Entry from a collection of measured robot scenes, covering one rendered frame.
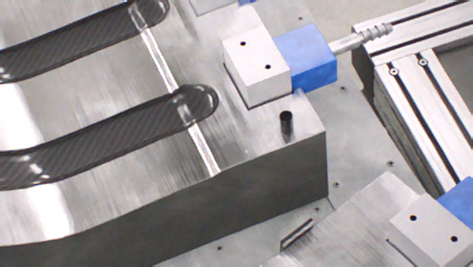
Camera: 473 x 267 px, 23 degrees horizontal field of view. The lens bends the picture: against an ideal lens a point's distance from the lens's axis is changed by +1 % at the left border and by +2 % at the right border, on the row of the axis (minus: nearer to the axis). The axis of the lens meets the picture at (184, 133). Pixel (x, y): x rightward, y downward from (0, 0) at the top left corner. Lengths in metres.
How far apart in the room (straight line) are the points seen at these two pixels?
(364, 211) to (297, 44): 0.14
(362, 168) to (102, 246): 0.23
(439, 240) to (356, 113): 0.20
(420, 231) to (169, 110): 0.22
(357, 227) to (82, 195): 0.20
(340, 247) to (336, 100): 0.19
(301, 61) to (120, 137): 0.15
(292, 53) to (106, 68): 0.15
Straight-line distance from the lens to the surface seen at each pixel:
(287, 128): 0.86
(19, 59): 0.97
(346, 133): 0.98
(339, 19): 2.14
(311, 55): 0.90
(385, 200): 0.87
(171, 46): 0.93
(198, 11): 0.95
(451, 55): 1.81
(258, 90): 0.87
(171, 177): 0.86
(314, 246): 0.85
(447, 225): 0.83
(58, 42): 0.97
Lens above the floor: 1.59
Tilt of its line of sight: 53 degrees down
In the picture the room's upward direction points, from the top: 12 degrees counter-clockwise
